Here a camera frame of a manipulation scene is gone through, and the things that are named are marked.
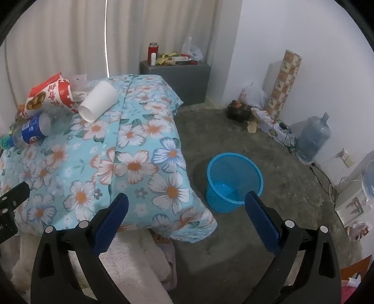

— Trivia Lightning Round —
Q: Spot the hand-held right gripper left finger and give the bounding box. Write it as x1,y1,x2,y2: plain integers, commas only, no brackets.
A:
31,192,138,304

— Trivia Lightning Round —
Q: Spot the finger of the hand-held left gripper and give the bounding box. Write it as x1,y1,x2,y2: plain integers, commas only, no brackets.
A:
0,181,30,215

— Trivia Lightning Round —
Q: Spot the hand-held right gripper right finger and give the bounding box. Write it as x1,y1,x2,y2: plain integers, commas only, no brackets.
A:
245,191,342,304

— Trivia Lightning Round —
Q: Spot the blue plastic wastebasket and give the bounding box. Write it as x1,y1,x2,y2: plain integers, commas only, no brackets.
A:
206,152,264,213

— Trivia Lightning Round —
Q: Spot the clear bottle with blue label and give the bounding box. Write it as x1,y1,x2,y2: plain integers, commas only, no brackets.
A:
6,104,78,150

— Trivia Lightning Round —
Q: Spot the red and white carton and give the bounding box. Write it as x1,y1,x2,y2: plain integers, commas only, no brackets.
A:
23,72,80,119

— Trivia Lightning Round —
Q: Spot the white paper cup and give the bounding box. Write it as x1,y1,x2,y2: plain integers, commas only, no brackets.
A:
78,81,119,123

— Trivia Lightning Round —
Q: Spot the white fluffy blanket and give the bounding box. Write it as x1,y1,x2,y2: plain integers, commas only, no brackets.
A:
12,231,176,304

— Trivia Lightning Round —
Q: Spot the pale purple cloth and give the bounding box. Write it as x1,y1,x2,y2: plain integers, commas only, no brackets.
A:
152,234,177,290

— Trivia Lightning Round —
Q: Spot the floral light blue blanket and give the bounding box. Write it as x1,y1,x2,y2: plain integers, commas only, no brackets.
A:
0,74,218,244

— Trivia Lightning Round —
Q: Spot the white water dispenser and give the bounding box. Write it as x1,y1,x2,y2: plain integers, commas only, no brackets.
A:
334,175,374,227

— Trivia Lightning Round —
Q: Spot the large blue water jug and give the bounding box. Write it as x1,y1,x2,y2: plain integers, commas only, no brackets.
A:
296,112,332,162

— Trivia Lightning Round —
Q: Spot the white printed cardboard box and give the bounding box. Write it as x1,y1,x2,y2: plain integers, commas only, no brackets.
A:
251,107,295,147

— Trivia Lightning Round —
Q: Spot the orange wooden furniture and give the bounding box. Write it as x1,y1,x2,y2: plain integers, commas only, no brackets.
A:
340,254,373,281

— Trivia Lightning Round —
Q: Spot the pink cloth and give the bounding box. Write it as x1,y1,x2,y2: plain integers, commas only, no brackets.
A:
340,279,363,304

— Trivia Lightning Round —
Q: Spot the black box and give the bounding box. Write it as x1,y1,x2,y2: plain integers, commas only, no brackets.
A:
227,100,252,121

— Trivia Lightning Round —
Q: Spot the blue dispenser water jug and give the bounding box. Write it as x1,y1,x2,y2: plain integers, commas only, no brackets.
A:
362,172,374,205

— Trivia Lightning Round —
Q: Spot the white plastic shopping bag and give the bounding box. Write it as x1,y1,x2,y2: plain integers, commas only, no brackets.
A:
240,81,268,108

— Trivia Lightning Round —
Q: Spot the tall patterned cardboard box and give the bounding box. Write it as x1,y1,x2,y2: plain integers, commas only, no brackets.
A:
265,50,302,120

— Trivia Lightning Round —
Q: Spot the grey cabinet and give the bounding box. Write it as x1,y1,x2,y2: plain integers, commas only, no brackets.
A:
139,60,212,106

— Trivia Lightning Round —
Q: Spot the white pleated curtain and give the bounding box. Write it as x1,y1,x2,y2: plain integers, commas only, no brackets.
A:
6,0,218,117

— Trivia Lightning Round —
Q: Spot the pile of yellow snack packets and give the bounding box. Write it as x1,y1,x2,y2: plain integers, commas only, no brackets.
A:
156,52,182,65

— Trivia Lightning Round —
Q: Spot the clear plastic bag with knot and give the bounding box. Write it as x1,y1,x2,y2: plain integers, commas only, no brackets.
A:
182,37,203,62

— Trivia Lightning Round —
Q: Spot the black power cable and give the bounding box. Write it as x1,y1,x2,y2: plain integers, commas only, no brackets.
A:
310,162,336,195

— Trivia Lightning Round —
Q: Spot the black charger with cables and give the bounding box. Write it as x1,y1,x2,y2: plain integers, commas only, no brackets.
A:
273,120,297,152

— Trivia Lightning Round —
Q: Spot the white wall socket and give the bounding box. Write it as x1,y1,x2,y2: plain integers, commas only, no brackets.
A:
340,149,354,167

